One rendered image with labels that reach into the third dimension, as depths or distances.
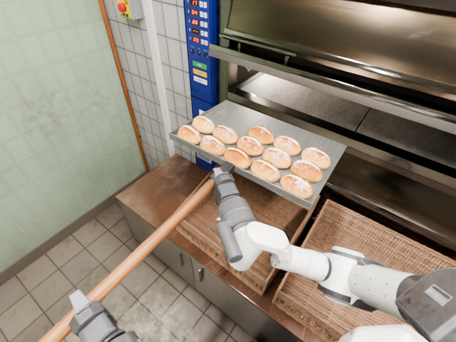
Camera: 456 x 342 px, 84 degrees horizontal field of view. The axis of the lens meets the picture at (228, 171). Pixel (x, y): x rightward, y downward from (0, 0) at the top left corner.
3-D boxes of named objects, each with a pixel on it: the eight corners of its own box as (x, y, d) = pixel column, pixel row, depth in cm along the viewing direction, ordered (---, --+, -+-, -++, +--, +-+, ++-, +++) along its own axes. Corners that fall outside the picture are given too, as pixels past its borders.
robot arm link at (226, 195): (235, 197, 80) (251, 227, 72) (207, 204, 77) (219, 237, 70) (238, 168, 71) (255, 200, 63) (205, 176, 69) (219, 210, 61)
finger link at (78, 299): (83, 288, 52) (98, 310, 49) (66, 300, 50) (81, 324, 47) (79, 284, 51) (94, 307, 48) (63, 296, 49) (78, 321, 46)
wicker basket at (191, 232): (229, 180, 164) (230, 147, 145) (308, 226, 140) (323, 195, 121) (174, 231, 136) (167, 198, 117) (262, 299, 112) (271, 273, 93)
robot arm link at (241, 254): (258, 207, 66) (278, 245, 59) (240, 232, 72) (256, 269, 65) (221, 207, 60) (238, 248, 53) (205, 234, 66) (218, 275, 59)
